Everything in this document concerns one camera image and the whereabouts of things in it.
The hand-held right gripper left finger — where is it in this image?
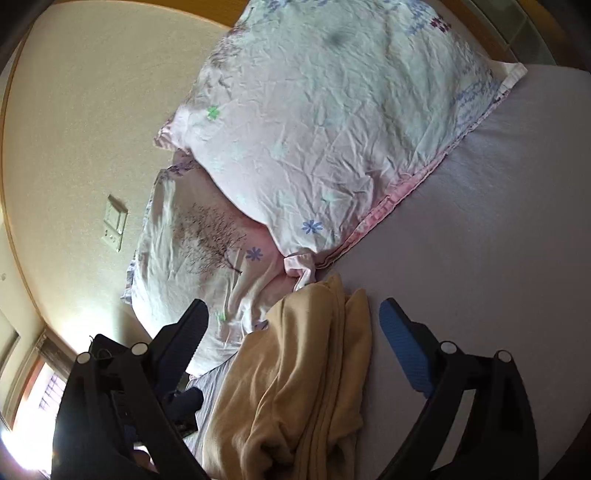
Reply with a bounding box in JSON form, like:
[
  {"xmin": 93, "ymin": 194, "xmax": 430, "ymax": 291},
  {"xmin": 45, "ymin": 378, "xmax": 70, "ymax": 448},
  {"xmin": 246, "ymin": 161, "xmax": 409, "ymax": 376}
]
[{"xmin": 52, "ymin": 298, "xmax": 211, "ymax": 480}]

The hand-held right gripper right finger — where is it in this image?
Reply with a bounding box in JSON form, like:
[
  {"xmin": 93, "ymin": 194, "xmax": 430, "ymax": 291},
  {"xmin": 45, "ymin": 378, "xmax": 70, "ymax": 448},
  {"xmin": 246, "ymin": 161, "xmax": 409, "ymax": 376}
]
[{"xmin": 379, "ymin": 297, "xmax": 540, "ymax": 480}]

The yellow cloth garment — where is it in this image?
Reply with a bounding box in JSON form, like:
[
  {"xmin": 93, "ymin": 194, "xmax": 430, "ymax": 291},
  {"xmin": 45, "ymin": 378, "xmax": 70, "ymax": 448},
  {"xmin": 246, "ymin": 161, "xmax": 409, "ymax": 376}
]
[{"xmin": 201, "ymin": 273, "xmax": 374, "ymax": 480}]

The dark cloth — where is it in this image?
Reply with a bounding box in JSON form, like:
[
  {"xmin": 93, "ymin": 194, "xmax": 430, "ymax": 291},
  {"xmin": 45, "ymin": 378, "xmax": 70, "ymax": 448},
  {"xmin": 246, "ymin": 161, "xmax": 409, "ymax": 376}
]
[{"xmin": 164, "ymin": 387, "xmax": 204, "ymax": 439}]

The tree print floral pillow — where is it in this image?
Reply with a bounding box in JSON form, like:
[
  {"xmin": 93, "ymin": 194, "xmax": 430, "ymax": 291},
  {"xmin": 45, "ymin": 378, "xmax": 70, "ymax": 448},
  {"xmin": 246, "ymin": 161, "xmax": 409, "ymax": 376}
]
[{"xmin": 121, "ymin": 154, "xmax": 296, "ymax": 377}]

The bed with grey sheet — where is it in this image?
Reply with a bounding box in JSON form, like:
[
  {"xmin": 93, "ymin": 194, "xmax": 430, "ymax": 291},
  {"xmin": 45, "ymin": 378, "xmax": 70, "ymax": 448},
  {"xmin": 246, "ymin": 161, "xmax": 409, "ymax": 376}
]
[{"xmin": 185, "ymin": 62, "xmax": 591, "ymax": 480}]

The window with curtain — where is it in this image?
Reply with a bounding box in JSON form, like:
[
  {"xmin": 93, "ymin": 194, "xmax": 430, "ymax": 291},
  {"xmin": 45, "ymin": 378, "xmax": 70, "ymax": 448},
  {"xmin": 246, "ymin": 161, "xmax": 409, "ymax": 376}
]
[{"xmin": 0, "ymin": 330, "xmax": 71, "ymax": 476}]

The large floral pillow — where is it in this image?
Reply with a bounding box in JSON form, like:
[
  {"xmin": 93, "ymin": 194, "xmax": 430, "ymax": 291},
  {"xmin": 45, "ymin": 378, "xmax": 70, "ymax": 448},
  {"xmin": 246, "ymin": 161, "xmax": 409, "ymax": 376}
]
[{"xmin": 154, "ymin": 0, "xmax": 528, "ymax": 282}]

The white wall switch plate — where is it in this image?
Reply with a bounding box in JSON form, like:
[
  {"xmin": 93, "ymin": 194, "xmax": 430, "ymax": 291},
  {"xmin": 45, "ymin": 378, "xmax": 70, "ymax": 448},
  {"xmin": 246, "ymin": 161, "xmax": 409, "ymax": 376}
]
[{"xmin": 100, "ymin": 195, "xmax": 129, "ymax": 252}]

